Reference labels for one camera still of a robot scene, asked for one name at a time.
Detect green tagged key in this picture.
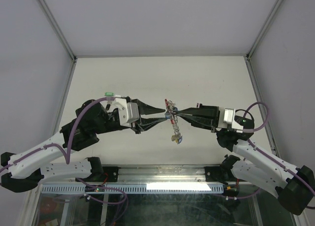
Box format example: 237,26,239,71
105,92,116,110

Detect metal key holder red handle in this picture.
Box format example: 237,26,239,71
164,99,183,144

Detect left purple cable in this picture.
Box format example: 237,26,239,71
0,97,128,207

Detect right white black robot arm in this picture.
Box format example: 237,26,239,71
173,104,315,216

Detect aluminium mounting rail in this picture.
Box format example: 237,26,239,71
39,163,271,187

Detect purple cable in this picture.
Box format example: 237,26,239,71
216,102,315,208
0,97,128,207

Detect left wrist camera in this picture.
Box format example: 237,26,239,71
112,96,130,128

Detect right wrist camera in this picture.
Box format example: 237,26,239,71
217,107,243,133

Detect grey slotted cable duct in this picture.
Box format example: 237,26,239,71
41,183,223,194

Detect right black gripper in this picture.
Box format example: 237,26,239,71
173,103,228,133

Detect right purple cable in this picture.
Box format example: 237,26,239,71
216,102,315,208

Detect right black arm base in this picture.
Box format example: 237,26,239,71
204,165,238,185

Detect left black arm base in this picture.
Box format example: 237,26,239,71
82,166,120,183

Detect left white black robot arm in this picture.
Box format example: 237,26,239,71
0,96,166,193

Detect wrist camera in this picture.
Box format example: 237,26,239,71
112,96,130,128
217,107,243,133

